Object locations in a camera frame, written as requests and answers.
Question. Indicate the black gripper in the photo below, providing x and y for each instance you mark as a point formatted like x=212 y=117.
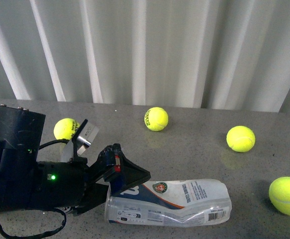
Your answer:
x=75 y=185

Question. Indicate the clear Wilson tennis ball can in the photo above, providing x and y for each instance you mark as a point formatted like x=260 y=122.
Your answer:
x=187 y=203

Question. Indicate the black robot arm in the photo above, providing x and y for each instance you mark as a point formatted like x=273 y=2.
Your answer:
x=26 y=183

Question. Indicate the yellow tennis ball far left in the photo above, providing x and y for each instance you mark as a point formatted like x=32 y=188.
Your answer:
x=156 y=119

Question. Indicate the yellow Head Team tennis ball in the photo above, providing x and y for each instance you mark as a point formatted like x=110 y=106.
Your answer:
x=65 y=128

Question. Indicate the yellow tennis ball middle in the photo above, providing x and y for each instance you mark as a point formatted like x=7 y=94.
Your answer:
x=240 y=139

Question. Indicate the yellow Roland Garros tennis ball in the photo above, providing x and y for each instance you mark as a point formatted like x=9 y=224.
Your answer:
x=279 y=194

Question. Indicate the white pleated curtain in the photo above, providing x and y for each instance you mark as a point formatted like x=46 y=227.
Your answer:
x=216 y=54

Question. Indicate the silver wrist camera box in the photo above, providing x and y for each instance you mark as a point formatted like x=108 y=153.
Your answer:
x=79 y=143

